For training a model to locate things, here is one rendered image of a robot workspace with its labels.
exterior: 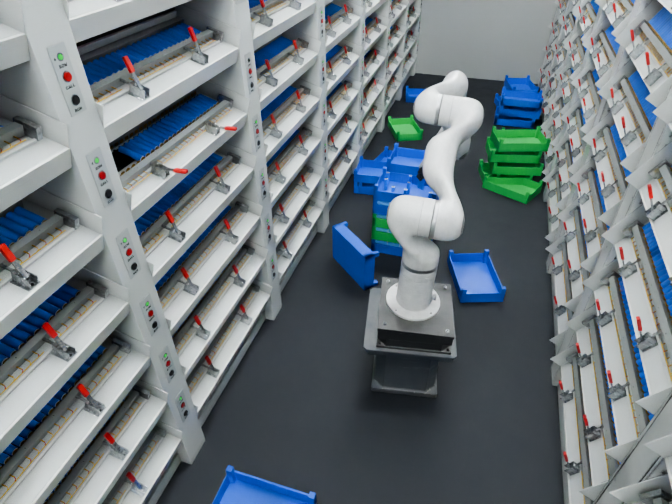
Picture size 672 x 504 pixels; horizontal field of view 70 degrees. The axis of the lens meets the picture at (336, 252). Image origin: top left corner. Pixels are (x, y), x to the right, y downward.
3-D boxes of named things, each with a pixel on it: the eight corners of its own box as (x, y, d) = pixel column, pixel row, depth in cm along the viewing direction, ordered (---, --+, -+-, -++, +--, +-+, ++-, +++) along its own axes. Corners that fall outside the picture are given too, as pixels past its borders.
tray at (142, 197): (245, 124, 158) (250, 98, 151) (130, 225, 112) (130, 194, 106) (190, 100, 158) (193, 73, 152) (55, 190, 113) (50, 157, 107)
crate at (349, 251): (363, 290, 229) (377, 284, 233) (365, 257, 217) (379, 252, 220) (332, 257, 250) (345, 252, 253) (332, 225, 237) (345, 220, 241)
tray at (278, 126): (317, 107, 222) (325, 79, 213) (263, 166, 177) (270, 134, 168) (277, 89, 223) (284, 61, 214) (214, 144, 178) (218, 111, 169)
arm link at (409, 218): (435, 277, 152) (448, 216, 136) (378, 266, 155) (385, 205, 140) (439, 254, 161) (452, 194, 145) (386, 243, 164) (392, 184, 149)
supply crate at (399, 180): (440, 188, 242) (442, 174, 237) (434, 209, 226) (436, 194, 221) (382, 180, 249) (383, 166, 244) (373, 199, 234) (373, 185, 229)
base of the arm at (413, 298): (438, 284, 176) (446, 246, 164) (441, 323, 162) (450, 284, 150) (386, 280, 177) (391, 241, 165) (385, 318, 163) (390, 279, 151)
